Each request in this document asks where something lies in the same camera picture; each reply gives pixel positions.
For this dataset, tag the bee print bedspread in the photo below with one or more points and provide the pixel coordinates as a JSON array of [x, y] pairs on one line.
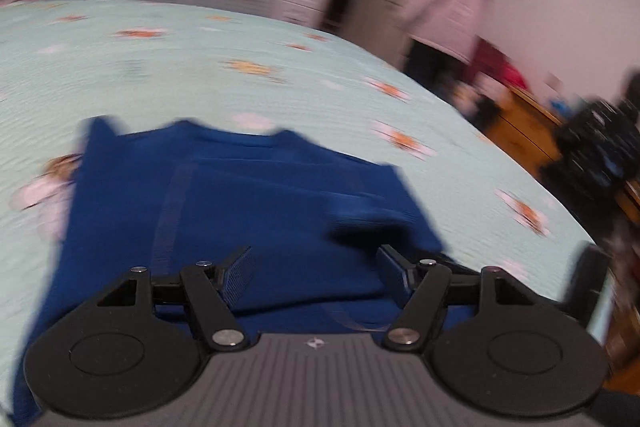
[[200, 72]]

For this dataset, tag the pile of bedding and clothes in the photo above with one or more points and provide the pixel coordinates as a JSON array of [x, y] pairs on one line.
[[500, 67]]

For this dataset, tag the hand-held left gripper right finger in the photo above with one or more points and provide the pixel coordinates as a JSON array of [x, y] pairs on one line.
[[394, 272]]

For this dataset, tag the dark furniture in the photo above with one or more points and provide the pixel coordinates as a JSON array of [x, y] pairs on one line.
[[600, 142]]

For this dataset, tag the blue sweater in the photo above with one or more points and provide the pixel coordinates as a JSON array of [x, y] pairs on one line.
[[225, 207]]

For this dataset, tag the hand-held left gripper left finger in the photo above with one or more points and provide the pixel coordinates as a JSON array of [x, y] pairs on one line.
[[239, 274]]

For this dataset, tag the wooden cabinet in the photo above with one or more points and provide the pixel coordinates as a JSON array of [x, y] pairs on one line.
[[525, 127]]

